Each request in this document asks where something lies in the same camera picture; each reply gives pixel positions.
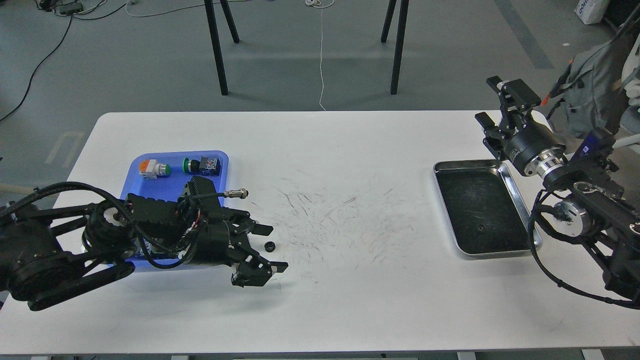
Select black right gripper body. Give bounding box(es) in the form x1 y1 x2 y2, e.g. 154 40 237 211
503 122 566 177

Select black floor cable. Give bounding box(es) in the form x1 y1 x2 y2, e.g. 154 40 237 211
0 0 128 122

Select white box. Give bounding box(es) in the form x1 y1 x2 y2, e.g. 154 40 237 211
574 0 610 25

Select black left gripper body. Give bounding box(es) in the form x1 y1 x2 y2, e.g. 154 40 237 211
192 207 256 266

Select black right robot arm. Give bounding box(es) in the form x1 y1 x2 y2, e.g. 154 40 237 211
475 76 640 310

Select black table legs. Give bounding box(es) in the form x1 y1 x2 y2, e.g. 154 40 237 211
204 0 240 96
380 0 410 95

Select orange white push button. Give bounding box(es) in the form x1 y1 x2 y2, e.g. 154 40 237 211
138 159 172 180

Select green black push button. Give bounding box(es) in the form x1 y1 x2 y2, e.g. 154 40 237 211
182 156 222 177

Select blue plastic tray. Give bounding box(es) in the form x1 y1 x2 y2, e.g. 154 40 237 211
102 150 230 271

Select left black table legs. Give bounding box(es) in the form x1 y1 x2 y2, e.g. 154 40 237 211
204 0 240 96

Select right black table legs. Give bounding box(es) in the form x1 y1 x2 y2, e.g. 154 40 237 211
380 0 410 95

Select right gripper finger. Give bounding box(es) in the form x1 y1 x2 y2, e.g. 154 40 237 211
486 76 542 133
474 112 512 161

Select grey backpack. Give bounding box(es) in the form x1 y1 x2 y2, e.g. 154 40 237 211
542 30 639 139

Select white floor cable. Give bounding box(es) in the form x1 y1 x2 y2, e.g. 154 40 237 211
305 0 335 112

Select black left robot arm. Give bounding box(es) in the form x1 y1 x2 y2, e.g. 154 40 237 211
0 176 289 312

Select silver metal tray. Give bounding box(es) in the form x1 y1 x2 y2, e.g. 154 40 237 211
433 159 543 260

